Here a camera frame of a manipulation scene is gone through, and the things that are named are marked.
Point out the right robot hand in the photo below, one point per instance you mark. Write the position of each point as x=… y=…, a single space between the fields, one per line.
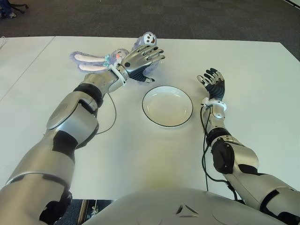
x=216 y=90

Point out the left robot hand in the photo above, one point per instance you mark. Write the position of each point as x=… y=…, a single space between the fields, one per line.
x=134 y=61

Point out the purple plush bunny doll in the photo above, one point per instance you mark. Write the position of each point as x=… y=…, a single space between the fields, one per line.
x=89 y=59

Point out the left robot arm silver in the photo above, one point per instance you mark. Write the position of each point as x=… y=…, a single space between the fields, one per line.
x=65 y=122

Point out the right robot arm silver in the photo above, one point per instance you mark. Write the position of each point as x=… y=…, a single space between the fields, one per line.
x=243 y=159

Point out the white plate black rim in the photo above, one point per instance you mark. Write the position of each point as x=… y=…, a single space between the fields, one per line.
x=167 y=107

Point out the white board panel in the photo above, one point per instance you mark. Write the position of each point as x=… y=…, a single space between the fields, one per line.
x=294 y=2

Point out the grey robot torso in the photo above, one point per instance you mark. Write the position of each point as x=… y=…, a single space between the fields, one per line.
x=182 y=208

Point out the black office chair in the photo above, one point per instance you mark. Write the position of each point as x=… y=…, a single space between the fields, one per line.
x=20 y=5

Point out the person leg with sneaker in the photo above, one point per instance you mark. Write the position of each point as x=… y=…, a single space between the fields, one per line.
x=7 y=10

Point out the metal table leg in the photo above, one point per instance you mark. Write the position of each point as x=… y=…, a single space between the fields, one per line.
x=84 y=209

